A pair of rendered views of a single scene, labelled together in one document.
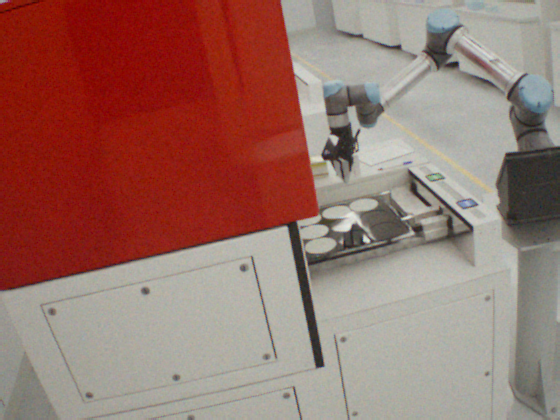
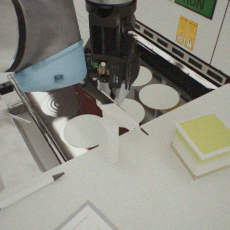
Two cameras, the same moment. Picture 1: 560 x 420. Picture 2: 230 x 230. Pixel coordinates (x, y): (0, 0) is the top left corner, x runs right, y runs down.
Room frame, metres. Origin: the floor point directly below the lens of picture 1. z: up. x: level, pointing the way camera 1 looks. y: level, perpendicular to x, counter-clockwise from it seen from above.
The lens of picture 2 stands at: (2.27, -0.43, 1.33)
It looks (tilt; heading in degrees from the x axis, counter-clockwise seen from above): 44 degrees down; 152
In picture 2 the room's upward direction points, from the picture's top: straight up
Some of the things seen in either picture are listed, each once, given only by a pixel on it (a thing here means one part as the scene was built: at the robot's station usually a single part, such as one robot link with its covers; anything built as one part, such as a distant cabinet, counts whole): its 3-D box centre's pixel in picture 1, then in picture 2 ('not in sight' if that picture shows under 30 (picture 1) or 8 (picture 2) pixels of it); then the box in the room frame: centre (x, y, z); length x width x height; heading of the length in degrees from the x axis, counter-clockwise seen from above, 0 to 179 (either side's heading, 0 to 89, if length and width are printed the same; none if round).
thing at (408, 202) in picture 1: (416, 213); (3, 143); (1.81, -0.46, 0.87); 0.36 x 0.08 x 0.03; 5
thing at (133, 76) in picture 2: not in sight; (126, 68); (1.94, -0.23, 1.07); 0.05 x 0.02 x 0.09; 50
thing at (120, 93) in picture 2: (342, 168); (119, 95); (1.95, -0.25, 1.03); 0.06 x 0.03 x 0.09; 140
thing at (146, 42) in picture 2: not in sight; (158, 62); (1.74, 0.01, 0.89); 0.44 x 0.02 x 0.10; 5
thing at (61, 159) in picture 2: (395, 212); (33, 115); (1.79, -0.38, 0.90); 0.38 x 0.01 x 0.01; 5
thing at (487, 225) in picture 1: (451, 209); not in sight; (1.73, -0.57, 0.89); 0.55 x 0.09 x 0.14; 5
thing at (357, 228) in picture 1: (344, 224); (100, 89); (1.77, -0.20, 0.90); 0.34 x 0.34 x 0.01; 5
